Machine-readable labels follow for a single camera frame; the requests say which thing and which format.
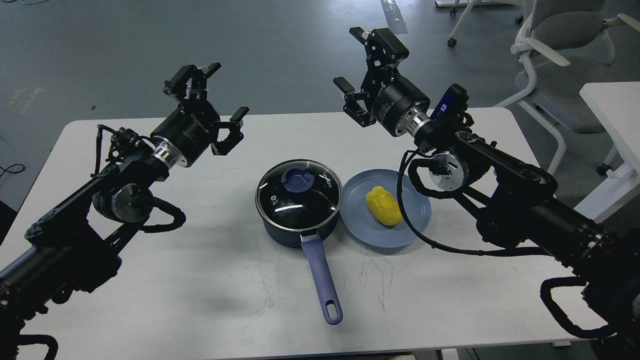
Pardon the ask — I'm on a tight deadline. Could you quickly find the white chair base with casters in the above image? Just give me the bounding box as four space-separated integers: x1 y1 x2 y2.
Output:
435 0 525 48

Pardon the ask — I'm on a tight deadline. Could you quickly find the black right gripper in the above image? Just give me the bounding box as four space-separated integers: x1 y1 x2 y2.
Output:
333 27 431 137

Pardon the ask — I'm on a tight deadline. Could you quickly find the white side table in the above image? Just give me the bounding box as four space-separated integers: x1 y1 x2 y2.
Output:
574 81 640 223

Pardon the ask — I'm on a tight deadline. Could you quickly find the blue plate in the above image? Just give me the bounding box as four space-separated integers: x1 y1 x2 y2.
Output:
340 169 432 251

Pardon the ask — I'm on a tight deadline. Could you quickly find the yellow potato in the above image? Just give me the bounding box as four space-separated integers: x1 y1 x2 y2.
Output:
365 186 403 227

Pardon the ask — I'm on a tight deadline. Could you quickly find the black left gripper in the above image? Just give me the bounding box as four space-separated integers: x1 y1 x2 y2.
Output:
151 63 250 168

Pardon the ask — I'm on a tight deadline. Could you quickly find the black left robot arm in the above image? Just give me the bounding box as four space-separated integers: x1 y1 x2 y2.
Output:
0 63 249 360

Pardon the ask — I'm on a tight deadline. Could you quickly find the glass pot lid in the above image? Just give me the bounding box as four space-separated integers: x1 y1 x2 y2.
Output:
254 159 343 231

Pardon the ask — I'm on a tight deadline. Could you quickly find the dark blue saucepan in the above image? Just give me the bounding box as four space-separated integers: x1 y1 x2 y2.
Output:
255 159 344 326

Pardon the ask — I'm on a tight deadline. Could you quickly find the grey office chair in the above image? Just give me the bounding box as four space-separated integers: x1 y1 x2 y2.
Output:
498 0 639 174

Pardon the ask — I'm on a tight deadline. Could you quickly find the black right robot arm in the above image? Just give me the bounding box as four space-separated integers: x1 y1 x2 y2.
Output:
333 27 640 360

